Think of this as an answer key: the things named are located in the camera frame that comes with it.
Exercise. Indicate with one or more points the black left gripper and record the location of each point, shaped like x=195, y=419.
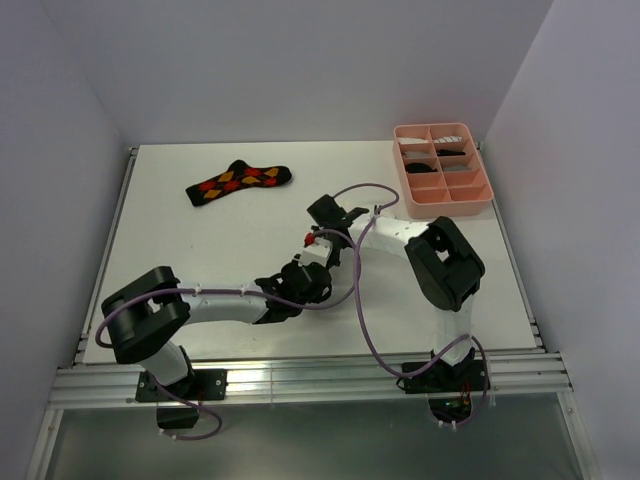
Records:
x=294, y=267

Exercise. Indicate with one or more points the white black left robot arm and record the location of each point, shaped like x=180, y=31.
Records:
x=141, y=318

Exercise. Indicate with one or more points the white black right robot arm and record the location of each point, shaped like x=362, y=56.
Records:
x=446, y=267

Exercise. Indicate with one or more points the black rolled sock in tray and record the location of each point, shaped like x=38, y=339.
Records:
x=418, y=168

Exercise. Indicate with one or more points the black orange argyle sock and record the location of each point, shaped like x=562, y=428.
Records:
x=238, y=176

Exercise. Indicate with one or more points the white rolled sock in tray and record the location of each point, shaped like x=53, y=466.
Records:
x=413, y=141

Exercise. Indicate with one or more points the pink compartment organizer tray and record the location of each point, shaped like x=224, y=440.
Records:
x=440, y=170

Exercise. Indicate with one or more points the grey rolled sock in tray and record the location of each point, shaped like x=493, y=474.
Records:
x=456, y=168

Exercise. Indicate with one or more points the striped white sock in tray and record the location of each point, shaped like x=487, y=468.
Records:
x=448, y=139

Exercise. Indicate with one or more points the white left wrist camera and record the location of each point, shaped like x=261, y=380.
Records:
x=315, y=250

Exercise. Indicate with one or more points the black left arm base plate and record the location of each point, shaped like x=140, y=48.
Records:
x=199, y=385

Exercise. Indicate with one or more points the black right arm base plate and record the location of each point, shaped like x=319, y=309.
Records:
x=466, y=376

